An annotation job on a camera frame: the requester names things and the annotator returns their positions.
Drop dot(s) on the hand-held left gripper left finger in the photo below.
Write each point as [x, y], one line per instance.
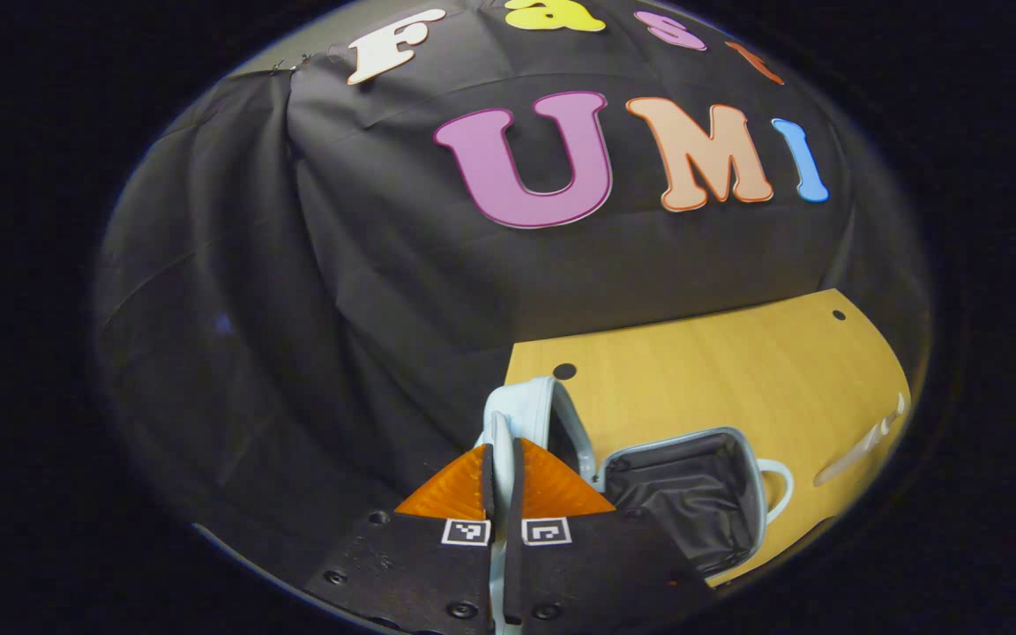
[489, 489]

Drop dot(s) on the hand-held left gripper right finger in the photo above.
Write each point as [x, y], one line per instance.
[515, 489]

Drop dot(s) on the light blue suitcase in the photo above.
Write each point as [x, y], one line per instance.
[693, 494]

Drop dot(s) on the black backdrop cloth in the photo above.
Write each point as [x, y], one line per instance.
[340, 265]

